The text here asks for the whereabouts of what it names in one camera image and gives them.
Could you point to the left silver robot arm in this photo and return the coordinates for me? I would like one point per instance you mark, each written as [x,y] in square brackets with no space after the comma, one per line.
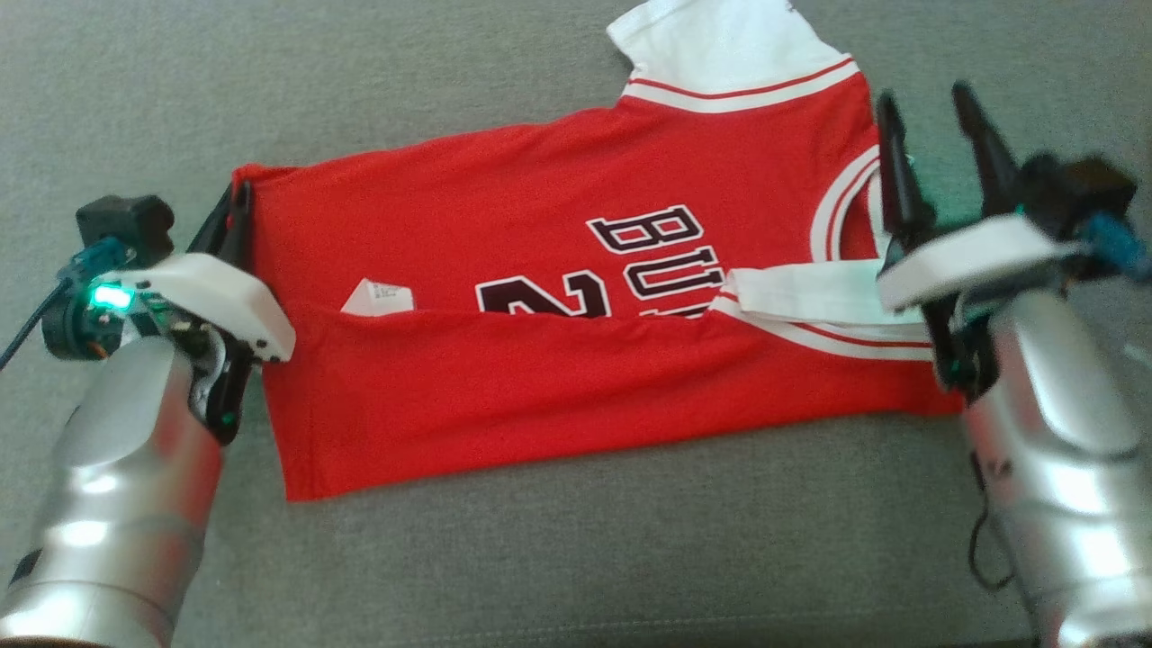
[117,486]

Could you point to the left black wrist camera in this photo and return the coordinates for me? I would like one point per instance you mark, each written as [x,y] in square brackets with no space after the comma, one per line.
[126,225]

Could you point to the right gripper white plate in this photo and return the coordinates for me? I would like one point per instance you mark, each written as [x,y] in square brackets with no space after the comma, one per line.
[972,256]

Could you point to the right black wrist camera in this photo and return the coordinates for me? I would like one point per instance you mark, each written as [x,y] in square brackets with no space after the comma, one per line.
[1080,189]

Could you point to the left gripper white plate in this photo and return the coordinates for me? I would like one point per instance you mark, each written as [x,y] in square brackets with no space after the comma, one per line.
[216,301]

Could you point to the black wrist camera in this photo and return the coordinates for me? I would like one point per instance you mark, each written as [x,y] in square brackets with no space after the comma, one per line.
[1080,189]
[126,225]

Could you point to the red basketball jersey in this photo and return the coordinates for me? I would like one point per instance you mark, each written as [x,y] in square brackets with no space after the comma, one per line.
[504,207]

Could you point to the large grey sofa seat cushion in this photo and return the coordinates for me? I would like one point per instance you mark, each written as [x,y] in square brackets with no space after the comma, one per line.
[540,576]

